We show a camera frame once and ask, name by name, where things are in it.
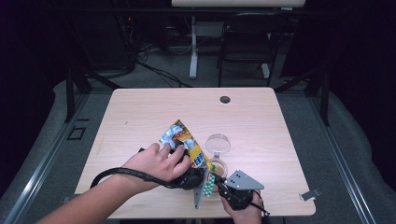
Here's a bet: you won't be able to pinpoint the black folding chair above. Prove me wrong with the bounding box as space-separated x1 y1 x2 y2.
217 12 289 88

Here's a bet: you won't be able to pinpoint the black floor cables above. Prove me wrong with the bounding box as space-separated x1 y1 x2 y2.
135 60 193 89

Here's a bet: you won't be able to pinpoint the person's left hand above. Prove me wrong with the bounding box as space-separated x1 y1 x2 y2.
122 143 191 188

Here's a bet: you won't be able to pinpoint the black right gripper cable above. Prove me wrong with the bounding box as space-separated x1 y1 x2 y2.
246 189 271 217

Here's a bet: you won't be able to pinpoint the aluminium floor rail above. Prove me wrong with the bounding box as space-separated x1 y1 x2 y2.
306 92 378 224
3 92 92 224

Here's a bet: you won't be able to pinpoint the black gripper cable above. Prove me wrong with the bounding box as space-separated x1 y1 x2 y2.
90 167 189 191
246 189 271 217

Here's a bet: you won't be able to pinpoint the white desk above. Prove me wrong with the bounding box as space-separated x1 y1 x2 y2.
171 0 308 80

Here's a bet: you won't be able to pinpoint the person's right hand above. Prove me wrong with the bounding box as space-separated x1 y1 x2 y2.
221 190 264 224

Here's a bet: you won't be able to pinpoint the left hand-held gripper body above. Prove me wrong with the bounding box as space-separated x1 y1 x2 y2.
172 148 212 210

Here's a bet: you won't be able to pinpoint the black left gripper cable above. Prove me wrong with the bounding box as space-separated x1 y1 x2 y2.
90 167 189 191

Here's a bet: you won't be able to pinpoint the clear jar with hinged lid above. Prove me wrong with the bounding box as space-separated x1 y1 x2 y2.
205 133 232 201

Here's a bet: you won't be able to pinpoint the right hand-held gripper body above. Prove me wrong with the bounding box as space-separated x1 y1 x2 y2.
219 169 265 211

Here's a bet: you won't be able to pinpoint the black metal stand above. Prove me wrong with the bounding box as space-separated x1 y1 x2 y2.
64 62 123 123
274 66 332 127

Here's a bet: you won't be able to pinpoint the yellow spout pouch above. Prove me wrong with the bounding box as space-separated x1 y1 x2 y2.
159 119 218 198

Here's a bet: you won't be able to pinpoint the dark computer tower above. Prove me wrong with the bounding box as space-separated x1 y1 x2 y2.
74 13 135 71

